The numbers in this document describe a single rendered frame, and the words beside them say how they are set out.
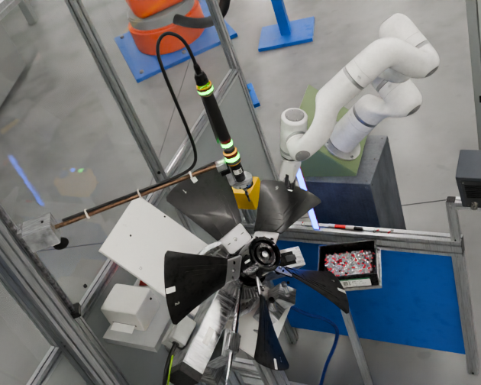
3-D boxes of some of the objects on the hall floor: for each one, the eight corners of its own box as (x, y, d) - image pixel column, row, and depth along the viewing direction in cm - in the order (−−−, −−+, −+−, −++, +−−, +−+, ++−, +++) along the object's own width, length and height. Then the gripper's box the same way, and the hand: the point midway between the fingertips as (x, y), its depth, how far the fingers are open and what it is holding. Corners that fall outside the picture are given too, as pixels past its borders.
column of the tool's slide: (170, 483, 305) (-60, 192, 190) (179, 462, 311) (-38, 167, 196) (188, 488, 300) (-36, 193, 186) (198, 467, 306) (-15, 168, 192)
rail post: (468, 373, 301) (451, 256, 251) (469, 366, 303) (453, 247, 254) (477, 375, 299) (463, 257, 249) (479, 367, 302) (464, 249, 252)
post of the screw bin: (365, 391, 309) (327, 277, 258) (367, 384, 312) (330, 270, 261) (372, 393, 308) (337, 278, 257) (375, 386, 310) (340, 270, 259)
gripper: (295, 168, 221) (293, 205, 235) (310, 138, 230) (307, 176, 244) (274, 162, 223) (272, 199, 236) (288, 133, 232) (286, 170, 246)
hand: (290, 184), depth 239 cm, fingers closed
